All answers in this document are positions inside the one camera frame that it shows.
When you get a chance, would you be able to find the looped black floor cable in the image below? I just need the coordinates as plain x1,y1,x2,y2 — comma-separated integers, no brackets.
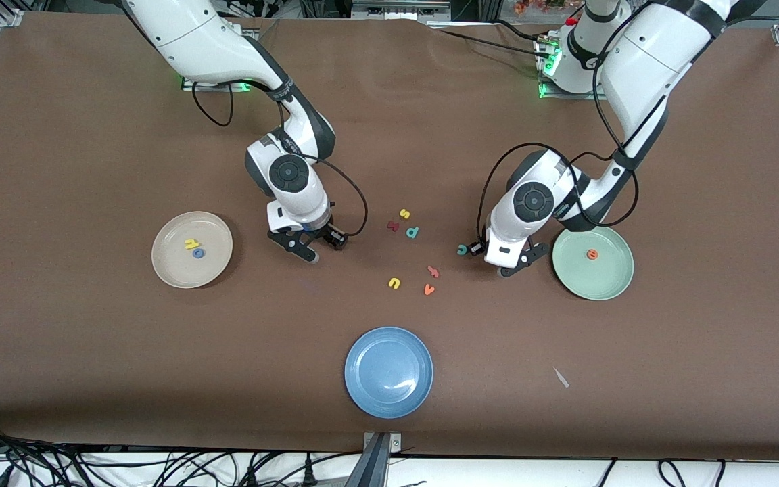
659,459,689,487

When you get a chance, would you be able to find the beige brown plate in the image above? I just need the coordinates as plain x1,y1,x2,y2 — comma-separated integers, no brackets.
151,211,234,289

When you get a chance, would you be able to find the long black base cable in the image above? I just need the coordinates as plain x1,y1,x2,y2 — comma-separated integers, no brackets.
427,26,552,58

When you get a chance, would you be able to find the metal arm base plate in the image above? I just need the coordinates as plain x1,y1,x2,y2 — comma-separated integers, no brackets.
181,76,256,93
537,35,600,101

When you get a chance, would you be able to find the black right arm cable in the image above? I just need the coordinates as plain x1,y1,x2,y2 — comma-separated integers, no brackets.
192,81,369,239

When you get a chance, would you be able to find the black floor cable bundle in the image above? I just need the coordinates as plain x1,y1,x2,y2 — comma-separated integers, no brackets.
0,421,241,487

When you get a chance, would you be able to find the blue plate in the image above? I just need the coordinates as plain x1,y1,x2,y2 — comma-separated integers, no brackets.
344,327,434,419

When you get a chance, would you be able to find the aluminium edge bracket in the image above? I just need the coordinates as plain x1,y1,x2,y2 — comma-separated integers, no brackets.
362,432,402,454

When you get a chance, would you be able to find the green plate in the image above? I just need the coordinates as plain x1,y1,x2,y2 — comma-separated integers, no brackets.
552,227,635,301

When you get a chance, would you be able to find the grey metal box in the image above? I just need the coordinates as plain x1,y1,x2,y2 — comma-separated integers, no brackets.
351,0,451,21

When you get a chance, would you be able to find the brown table cover sheet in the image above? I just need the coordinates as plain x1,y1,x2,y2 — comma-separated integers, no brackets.
0,12,779,462

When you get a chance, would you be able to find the short black base cable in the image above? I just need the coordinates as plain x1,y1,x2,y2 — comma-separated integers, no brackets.
491,19,546,41

